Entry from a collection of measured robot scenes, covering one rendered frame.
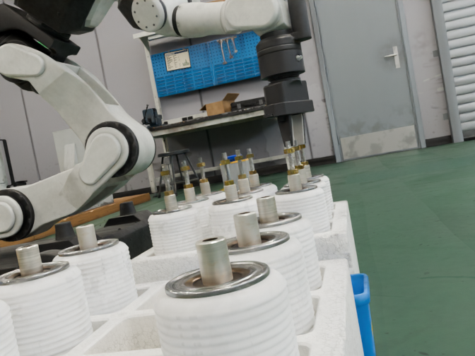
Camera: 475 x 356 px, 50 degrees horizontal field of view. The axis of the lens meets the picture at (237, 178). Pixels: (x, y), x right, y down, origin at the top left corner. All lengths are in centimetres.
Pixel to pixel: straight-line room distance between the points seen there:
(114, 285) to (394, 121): 551
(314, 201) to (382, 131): 516
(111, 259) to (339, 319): 30
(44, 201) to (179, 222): 59
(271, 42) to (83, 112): 57
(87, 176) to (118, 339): 77
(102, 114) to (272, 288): 104
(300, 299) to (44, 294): 25
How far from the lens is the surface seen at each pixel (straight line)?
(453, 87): 602
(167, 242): 92
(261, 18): 100
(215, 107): 572
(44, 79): 139
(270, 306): 34
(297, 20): 101
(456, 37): 613
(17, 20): 147
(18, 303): 54
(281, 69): 98
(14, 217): 144
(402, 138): 603
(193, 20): 109
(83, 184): 133
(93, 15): 140
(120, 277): 65
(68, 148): 471
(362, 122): 600
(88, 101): 135
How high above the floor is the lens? 34
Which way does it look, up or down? 3 degrees down
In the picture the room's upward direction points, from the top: 10 degrees counter-clockwise
